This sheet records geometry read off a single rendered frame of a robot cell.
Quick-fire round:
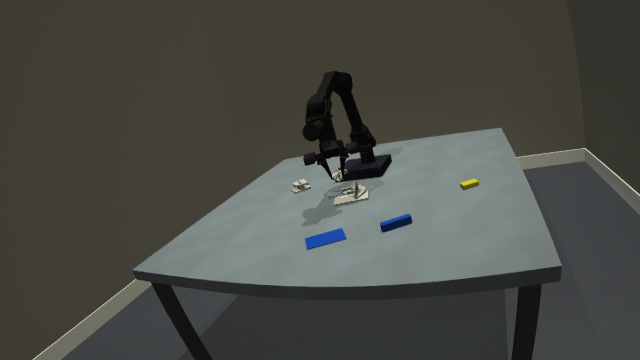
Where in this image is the yellow rectangular block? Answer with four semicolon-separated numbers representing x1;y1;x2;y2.
460;178;479;190

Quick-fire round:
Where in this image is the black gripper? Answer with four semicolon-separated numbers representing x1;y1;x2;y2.
303;132;360;179

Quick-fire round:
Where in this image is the blue rectangular bar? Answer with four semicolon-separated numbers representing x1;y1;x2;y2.
380;213;412;233

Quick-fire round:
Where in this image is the cream curved jaw piece with gear teeth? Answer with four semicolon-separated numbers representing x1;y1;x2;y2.
332;165;348;182

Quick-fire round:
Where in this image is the blue flat rectangular plate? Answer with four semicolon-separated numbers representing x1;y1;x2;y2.
305;228;346;250

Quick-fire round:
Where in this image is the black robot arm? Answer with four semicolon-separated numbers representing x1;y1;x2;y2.
302;71;376;164

